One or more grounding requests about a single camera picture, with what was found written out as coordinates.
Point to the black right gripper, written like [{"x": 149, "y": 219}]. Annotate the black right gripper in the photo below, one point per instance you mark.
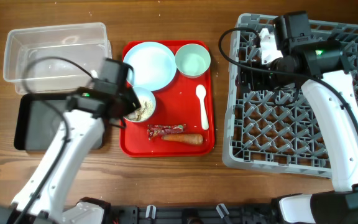
[{"x": 252, "y": 79}]

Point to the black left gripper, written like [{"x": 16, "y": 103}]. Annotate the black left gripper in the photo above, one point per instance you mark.
[{"x": 132, "y": 101}]

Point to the red candy wrapper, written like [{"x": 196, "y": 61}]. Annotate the red candy wrapper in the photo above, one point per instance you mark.
[{"x": 154, "y": 130}]

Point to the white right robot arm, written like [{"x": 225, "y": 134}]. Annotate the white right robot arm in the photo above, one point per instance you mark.
[{"x": 321, "y": 71}]

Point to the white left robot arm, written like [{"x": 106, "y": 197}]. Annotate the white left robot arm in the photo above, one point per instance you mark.
[{"x": 42, "y": 199}]

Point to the grey dishwasher rack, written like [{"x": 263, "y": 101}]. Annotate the grey dishwasher rack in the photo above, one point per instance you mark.
[{"x": 276, "y": 131}]

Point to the small bowl with food scraps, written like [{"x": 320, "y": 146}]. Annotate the small bowl with food scraps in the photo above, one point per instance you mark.
[{"x": 147, "y": 106}]

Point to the red serving tray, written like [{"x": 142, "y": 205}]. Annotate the red serving tray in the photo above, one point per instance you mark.
[{"x": 177, "y": 103}]

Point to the large white plate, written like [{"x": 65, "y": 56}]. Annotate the large white plate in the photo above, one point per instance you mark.
[{"x": 153, "y": 66}]

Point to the white plastic spoon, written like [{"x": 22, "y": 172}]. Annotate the white plastic spoon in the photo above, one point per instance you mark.
[{"x": 201, "y": 94}]

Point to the pale green bowl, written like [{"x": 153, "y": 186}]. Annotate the pale green bowl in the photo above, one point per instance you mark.
[{"x": 192, "y": 60}]

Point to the clear plastic bin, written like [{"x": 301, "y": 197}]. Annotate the clear plastic bin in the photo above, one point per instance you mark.
[{"x": 73, "y": 54}]

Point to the orange carrot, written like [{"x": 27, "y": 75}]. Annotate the orange carrot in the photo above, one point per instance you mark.
[{"x": 191, "y": 139}]

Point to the black plastic tray bin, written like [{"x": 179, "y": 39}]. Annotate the black plastic tray bin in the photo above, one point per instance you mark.
[{"x": 41, "y": 114}]

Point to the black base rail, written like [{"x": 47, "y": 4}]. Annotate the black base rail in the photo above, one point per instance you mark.
[{"x": 245, "y": 214}]

